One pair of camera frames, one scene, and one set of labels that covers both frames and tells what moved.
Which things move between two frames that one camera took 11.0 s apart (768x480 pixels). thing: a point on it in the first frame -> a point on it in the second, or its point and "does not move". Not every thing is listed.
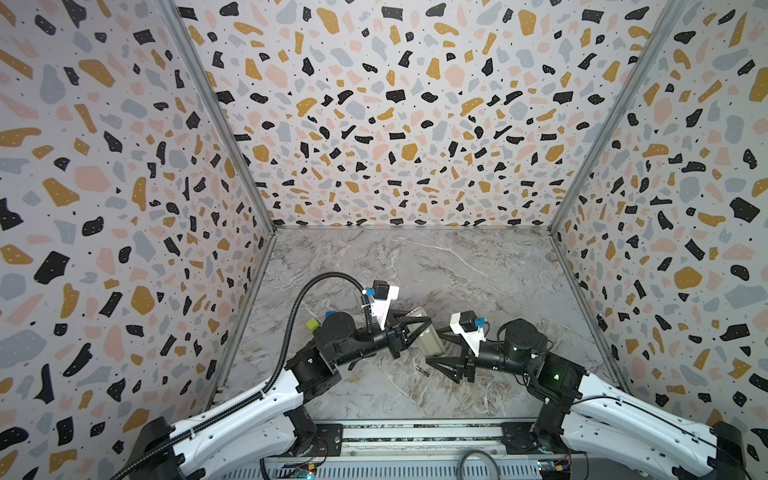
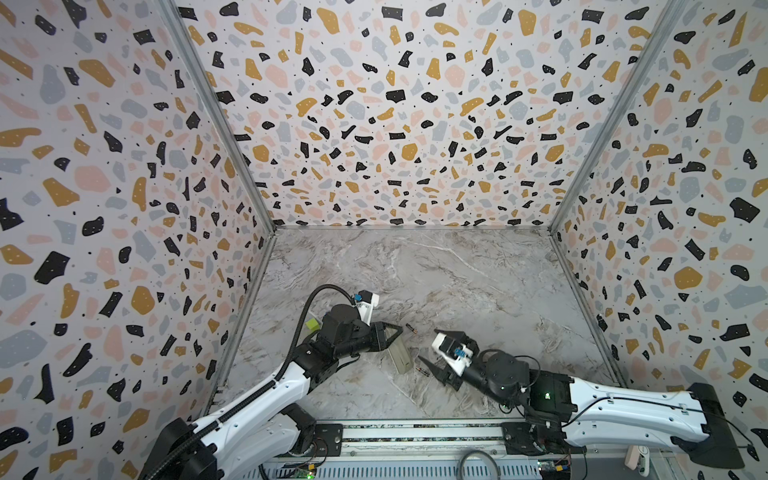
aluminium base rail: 425,440 does not move
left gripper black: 391,338 -> 381,338
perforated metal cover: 399,470 does not move
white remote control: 428,339 -> 400,355
